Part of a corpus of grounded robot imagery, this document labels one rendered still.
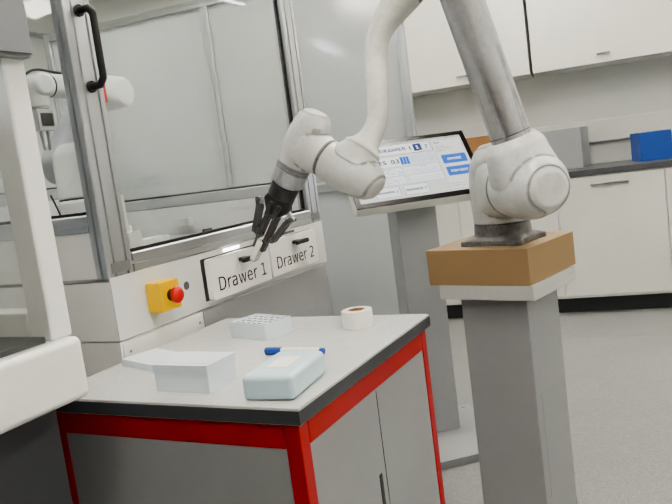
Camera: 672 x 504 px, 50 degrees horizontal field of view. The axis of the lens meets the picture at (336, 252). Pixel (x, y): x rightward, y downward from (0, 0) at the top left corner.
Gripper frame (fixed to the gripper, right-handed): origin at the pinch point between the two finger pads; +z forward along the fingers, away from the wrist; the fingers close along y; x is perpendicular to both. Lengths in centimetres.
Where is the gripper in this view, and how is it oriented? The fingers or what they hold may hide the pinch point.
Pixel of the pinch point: (258, 249)
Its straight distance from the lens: 199.2
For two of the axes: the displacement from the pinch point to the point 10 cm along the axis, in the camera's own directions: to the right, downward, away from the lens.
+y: -8.0, -5.1, 3.1
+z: -4.0, 8.4, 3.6
